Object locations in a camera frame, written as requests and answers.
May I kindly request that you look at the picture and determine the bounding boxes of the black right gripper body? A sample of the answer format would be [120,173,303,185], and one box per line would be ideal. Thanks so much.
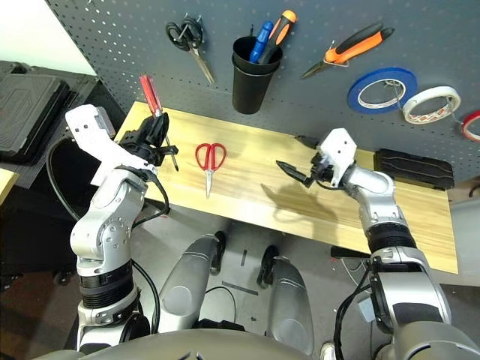
[305,151,337,188]

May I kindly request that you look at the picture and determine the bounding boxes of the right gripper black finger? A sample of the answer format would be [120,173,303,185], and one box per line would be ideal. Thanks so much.
[276,160,313,184]

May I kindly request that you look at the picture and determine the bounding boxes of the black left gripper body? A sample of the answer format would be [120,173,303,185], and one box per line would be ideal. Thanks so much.
[118,126,179,167]

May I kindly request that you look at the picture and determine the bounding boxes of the red handled screwdriver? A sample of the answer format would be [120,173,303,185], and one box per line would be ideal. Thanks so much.
[139,73,180,173]

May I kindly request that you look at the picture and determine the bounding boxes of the red handled scissors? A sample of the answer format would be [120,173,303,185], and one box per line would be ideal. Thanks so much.
[194,142,228,199]

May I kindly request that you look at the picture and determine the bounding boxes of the orange black needle-nose pliers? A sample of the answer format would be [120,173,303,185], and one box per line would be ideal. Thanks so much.
[301,22,395,80]

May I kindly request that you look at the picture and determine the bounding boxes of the red tape roll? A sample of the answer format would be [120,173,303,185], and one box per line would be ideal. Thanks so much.
[460,109,480,143]

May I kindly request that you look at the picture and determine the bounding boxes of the dark grey pegboard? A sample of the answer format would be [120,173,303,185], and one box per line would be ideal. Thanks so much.
[44,0,480,181]

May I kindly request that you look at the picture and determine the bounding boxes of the blue tape roll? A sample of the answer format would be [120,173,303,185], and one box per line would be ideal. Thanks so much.
[347,67,419,116]

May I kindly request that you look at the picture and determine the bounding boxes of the black plastic cup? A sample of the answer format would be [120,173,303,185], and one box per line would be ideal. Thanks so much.
[231,55,281,116]
[231,36,284,76]

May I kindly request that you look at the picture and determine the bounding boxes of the black ribbed tool case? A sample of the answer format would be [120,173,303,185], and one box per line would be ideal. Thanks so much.
[374,148,455,191]

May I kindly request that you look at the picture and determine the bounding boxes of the silver tape peg hook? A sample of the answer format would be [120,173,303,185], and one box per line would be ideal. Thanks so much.
[384,80,408,110]

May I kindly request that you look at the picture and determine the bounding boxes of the black hard carry case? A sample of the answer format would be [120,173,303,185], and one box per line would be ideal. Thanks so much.
[0,61,72,164]

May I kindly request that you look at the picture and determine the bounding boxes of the silver right robot leg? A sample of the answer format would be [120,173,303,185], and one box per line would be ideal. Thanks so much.
[256,245,314,356]

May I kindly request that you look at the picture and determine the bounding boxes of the silver robot leg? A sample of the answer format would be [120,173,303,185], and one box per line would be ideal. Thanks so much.
[159,231,227,335]
[256,245,314,356]

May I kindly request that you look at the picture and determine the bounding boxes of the light wooden side table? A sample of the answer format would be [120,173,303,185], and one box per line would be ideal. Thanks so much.
[0,168,20,206]

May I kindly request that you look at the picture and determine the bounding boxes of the white tape roll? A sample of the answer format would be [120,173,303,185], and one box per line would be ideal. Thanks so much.
[401,85,461,125]

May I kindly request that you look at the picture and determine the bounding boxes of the grey square floor pad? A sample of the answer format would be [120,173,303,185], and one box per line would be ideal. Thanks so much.
[355,299,376,323]

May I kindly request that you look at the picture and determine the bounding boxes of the silver left robot leg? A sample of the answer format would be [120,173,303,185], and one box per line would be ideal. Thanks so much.
[159,231,227,335]

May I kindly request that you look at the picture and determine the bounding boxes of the grey robot torso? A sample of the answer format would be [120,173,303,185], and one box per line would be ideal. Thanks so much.
[37,329,323,360]

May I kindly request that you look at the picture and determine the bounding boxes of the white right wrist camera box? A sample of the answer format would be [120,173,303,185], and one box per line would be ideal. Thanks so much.
[317,128,356,188]

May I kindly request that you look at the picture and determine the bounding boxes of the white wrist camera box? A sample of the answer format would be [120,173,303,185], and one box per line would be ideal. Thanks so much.
[64,104,148,187]
[317,128,356,188]

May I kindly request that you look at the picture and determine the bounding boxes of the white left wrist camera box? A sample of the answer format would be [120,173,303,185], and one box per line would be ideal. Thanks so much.
[64,104,148,187]

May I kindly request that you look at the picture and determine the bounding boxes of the black table frame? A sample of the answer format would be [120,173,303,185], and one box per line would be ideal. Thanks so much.
[329,245,372,260]

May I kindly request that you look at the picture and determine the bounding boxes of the black handled scissors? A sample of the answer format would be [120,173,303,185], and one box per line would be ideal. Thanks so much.
[165,13,217,84]

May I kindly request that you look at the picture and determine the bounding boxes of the white floor cables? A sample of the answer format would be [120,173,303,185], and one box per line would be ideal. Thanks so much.
[343,256,372,286]

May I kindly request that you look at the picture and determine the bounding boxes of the blue handled screwdriver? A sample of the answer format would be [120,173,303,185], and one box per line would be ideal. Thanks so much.
[249,21,274,64]

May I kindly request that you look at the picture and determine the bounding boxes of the black floor cable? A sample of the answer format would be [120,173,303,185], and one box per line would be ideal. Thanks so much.
[202,286,237,323]

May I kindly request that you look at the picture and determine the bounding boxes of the orange black handled screwdriver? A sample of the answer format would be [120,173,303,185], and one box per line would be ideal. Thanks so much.
[257,10,297,65]

